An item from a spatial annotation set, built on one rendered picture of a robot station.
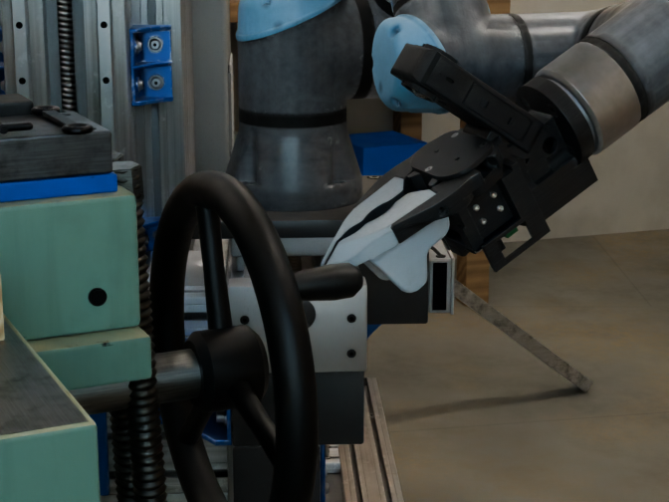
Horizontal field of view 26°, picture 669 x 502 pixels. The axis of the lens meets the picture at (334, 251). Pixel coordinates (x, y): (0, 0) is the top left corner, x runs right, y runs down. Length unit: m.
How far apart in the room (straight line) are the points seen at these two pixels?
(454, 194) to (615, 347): 2.77
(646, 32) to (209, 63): 0.96
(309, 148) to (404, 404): 1.83
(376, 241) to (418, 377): 2.47
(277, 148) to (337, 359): 0.24
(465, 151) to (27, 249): 0.31
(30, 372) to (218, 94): 1.18
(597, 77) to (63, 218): 0.39
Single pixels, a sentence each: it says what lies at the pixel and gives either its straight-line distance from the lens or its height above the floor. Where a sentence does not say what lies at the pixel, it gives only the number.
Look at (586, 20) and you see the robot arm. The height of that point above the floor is 1.05.
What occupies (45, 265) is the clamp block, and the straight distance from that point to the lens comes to 0.93.
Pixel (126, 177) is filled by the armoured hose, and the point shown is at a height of 0.96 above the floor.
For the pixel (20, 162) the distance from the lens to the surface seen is 0.93.
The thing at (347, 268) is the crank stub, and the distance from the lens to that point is 0.98.
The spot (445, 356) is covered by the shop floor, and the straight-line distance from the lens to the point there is 3.62.
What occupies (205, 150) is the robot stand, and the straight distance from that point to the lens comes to 1.96.
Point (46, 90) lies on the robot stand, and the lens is 1.63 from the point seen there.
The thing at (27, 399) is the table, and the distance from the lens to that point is 0.76.
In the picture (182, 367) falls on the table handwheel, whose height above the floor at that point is 0.82.
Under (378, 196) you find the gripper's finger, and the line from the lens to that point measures 1.04.
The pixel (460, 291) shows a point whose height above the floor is 0.28.
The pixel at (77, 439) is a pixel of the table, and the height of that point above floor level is 0.89.
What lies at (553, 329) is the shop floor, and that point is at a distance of 3.86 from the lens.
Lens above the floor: 1.16
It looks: 15 degrees down
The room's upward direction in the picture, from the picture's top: straight up
